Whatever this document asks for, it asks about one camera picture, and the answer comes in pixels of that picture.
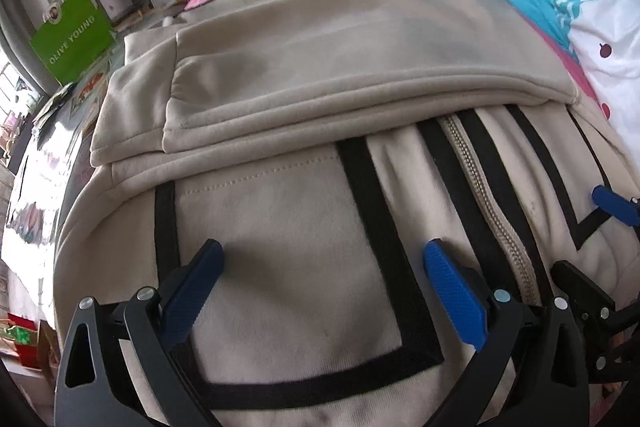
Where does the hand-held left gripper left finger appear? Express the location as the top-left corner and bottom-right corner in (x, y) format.
(54, 239), (225, 427)

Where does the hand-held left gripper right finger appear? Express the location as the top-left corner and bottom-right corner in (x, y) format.
(422, 238), (591, 427)

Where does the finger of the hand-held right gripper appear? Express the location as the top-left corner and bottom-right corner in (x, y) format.
(591, 185), (640, 228)
(550, 260), (618, 324)

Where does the beige zip hoodie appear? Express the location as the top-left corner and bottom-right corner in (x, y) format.
(52, 0), (640, 427)

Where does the red green box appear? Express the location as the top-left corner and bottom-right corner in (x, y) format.
(0, 312), (56, 375)

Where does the dark cluttered side table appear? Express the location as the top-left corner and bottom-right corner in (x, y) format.
(0, 52), (126, 268)

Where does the green paper shopping bag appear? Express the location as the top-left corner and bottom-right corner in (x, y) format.
(28, 0), (117, 85)

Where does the grey curtain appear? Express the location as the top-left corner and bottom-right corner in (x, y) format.
(0, 0), (61, 92)

